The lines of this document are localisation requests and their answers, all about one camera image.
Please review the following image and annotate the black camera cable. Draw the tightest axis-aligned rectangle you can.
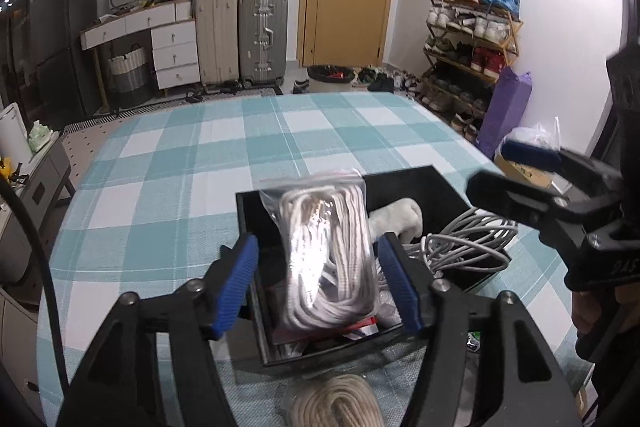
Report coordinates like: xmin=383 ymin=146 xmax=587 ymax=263
xmin=0 ymin=178 xmax=72 ymax=398

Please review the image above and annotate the bagged white rope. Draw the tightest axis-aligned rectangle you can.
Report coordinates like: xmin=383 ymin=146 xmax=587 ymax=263
xmin=258 ymin=169 xmax=384 ymax=344

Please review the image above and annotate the white sock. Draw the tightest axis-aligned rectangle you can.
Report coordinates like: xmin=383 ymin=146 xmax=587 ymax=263
xmin=368 ymin=198 xmax=423 ymax=243

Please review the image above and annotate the bagged cream rope coil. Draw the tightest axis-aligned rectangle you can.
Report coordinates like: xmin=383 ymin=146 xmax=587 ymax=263
xmin=282 ymin=373 xmax=386 ymax=427

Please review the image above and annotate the wooden shoe rack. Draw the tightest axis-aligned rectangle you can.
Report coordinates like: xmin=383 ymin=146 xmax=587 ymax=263
xmin=420 ymin=0 xmax=523 ymax=143

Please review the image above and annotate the white drawer desk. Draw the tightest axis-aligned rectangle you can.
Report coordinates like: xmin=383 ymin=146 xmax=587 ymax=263
xmin=80 ymin=0 xmax=201 ymax=91

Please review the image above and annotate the teal checked tablecloth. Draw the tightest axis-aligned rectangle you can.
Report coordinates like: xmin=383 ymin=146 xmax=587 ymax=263
xmin=50 ymin=92 xmax=590 ymax=426

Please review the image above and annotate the beige suitcase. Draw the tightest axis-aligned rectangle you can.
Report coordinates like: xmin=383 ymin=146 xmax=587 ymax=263
xmin=194 ymin=0 xmax=240 ymax=86

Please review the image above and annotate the white cable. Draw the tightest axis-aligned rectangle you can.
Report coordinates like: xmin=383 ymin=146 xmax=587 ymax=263
xmin=404 ymin=206 xmax=521 ymax=281

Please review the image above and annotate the white plastic bag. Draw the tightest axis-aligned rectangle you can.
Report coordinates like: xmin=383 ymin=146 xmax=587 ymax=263
xmin=501 ymin=117 xmax=561 ymax=150

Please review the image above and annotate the person's right hand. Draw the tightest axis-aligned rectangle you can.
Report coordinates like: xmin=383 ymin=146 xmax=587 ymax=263
xmin=572 ymin=283 xmax=640 ymax=335

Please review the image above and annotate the dark grey refrigerator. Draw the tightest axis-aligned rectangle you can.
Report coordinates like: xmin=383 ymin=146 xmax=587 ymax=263
xmin=29 ymin=0 xmax=102 ymax=130

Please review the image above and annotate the grey tv cabinet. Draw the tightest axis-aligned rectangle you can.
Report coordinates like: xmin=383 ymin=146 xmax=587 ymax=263
xmin=0 ymin=132 xmax=72 ymax=283

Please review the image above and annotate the black cardboard box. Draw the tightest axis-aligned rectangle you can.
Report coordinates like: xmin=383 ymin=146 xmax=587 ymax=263
xmin=236 ymin=166 xmax=518 ymax=373

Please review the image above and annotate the green medicine sachet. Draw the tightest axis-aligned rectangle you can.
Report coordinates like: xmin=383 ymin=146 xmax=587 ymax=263
xmin=466 ymin=332 xmax=480 ymax=353

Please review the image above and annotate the white air purifier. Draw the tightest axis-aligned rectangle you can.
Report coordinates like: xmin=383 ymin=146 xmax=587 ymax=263
xmin=0 ymin=103 xmax=32 ymax=166

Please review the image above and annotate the silver suitcase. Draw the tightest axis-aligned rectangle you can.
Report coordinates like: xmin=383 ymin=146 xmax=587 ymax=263
xmin=239 ymin=0 xmax=288 ymax=88

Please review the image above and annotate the brown cardboard box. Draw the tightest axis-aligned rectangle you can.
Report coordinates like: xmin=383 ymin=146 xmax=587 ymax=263
xmin=495 ymin=153 xmax=572 ymax=194

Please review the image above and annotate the woven laundry basket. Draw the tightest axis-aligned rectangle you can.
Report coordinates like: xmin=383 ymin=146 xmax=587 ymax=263
xmin=107 ymin=43 xmax=153 ymax=109

